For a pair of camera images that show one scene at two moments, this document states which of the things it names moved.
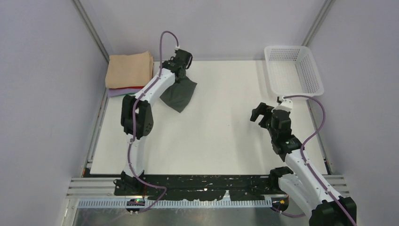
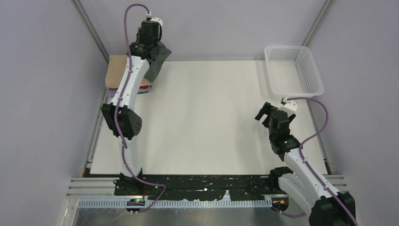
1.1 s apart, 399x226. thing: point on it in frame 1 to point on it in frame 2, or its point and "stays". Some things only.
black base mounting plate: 197,187 stays
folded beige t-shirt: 129,71 stays
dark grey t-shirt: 178,95 to 155,66
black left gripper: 179,72 to 157,49
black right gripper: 264,115 stays
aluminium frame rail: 102,187 stays
